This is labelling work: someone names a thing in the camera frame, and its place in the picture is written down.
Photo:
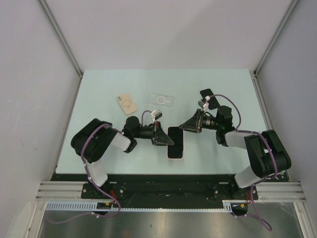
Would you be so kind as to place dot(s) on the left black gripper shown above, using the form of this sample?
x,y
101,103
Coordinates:
x,y
158,137

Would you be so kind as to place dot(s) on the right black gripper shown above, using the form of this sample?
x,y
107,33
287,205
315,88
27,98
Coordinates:
x,y
194,123

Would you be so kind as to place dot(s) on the pink phone case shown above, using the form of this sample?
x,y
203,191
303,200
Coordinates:
x,y
183,148

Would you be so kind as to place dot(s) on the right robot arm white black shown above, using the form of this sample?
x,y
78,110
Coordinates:
x,y
267,155

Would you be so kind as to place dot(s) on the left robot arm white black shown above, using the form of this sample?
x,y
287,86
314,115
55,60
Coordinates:
x,y
91,143

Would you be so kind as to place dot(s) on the black phone far right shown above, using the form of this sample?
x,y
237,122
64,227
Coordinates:
x,y
213,102

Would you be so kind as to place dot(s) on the clear magsafe phone case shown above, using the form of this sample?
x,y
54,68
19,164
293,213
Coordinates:
x,y
161,100

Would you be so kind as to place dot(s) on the beige magsafe phone case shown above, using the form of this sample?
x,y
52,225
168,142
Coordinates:
x,y
126,103

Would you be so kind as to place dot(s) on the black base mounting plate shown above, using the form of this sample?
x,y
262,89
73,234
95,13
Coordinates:
x,y
163,189

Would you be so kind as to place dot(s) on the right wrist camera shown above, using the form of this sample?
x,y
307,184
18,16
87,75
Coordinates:
x,y
203,103

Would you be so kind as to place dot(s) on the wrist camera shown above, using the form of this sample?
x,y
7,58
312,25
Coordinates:
x,y
203,103
156,114

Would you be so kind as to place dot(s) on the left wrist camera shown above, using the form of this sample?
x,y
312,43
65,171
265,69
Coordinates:
x,y
156,114

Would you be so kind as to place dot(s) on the white slotted cable duct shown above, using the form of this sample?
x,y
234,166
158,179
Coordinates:
x,y
103,206

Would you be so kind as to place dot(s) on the right aluminium corner post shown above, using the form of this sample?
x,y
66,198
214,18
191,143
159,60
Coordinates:
x,y
277,34

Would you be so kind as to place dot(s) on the aluminium corner post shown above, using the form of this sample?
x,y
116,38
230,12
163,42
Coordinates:
x,y
277,34
46,10

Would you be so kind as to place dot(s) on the left aluminium corner post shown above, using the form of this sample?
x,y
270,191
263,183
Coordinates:
x,y
46,10

